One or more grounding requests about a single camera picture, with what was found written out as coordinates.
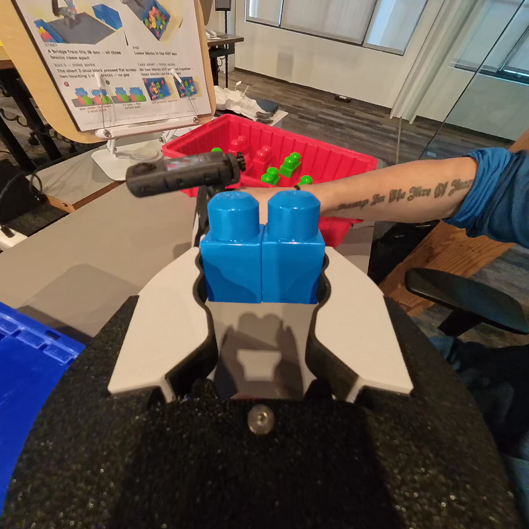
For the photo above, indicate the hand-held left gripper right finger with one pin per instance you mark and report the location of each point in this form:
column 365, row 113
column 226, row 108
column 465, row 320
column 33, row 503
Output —
column 359, row 326

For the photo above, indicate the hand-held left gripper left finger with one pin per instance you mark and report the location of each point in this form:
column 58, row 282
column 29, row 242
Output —
column 165, row 326

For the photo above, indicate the blue one-stud mega block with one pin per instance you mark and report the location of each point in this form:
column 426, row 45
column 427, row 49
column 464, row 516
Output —
column 231, row 264

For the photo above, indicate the red plastic bin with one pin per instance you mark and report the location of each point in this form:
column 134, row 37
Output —
column 289, row 136

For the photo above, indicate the blue plastic bin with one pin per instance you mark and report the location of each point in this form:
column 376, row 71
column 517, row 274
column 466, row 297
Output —
column 24, row 372

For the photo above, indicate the person's right forearm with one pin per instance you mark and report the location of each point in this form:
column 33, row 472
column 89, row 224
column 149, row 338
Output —
column 392, row 194

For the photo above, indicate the green two-stud mega block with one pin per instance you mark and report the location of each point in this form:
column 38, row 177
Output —
column 216, row 151
column 306, row 181
column 270, row 177
column 290, row 167

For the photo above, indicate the red two-stud mega block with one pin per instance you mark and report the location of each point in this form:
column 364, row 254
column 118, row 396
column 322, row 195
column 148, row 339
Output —
column 239, row 145
column 262, row 159

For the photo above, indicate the white stand base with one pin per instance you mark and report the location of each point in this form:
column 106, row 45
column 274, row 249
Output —
column 120, row 163

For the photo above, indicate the black bag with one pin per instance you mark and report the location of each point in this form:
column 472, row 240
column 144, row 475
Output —
column 396, row 252

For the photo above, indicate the white cloth pile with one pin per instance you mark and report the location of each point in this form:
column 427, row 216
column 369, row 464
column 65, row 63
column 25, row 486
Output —
column 235, row 97

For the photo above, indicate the black office chair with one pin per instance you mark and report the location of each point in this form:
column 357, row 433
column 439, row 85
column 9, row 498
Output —
column 454, row 293

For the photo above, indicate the dark flat pouch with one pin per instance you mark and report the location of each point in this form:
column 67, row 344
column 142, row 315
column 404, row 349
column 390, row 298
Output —
column 267, row 110

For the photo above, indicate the background desk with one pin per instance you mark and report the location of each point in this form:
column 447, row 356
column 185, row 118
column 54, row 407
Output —
column 225, row 41

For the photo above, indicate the instruction poster on stand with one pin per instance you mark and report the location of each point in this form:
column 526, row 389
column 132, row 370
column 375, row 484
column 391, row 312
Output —
column 41, row 99

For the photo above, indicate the screen on pole stand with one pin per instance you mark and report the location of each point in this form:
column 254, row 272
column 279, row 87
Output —
column 223, row 5

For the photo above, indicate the black floor box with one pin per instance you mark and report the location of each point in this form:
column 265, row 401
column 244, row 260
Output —
column 343, row 98

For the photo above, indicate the white power adapter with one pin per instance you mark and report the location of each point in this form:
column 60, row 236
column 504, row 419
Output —
column 7, row 239

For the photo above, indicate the window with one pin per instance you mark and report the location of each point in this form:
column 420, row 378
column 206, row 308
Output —
column 330, row 20

